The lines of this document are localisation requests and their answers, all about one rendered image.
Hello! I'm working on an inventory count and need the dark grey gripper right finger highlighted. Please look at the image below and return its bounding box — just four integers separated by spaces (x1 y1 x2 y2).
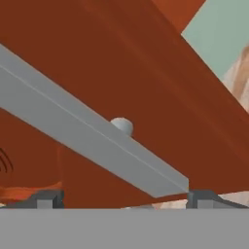
186 189 249 210

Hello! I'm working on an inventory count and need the red-brown cabinet door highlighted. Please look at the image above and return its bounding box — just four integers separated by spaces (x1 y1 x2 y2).
0 0 249 210

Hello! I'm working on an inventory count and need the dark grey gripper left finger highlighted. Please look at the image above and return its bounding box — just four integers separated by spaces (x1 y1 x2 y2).
5 189 65 210

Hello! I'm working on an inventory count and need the round grey knob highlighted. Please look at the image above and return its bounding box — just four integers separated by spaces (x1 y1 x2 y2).
110 117 135 137

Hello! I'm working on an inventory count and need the red-brown cabinet body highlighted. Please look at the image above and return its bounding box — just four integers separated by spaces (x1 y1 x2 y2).
0 108 63 208

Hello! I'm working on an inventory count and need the long grey bar handle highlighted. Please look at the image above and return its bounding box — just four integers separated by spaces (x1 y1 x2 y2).
0 43 190 199

